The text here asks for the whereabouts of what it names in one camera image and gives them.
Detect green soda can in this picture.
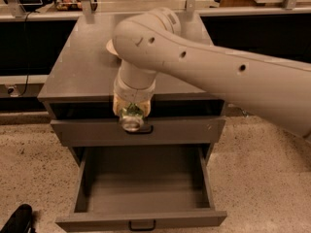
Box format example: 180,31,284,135
120,103,144,132

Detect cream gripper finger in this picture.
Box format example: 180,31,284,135
141,100,151,117
113,93,124,117

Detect black drawer handle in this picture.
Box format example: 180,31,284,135
126,125,154,135
128,220,156,232

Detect open grey drawer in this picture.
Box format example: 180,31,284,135
56,145,227,232

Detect black cable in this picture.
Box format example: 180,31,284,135
18,11,35,97

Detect black drawer handle upper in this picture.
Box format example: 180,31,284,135
126,125,154,135

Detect closed grey drawer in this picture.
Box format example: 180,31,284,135
52,116,225,147

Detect black drawer handle lower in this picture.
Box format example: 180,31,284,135
128,220,156,232

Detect black shoe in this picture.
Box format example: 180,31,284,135
0,204,32,233

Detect white bowl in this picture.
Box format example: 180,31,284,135
106,40,118,55

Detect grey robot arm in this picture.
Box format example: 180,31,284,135
112,8,311,140

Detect grey drawer cabinet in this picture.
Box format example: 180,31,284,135
39,13,226,162

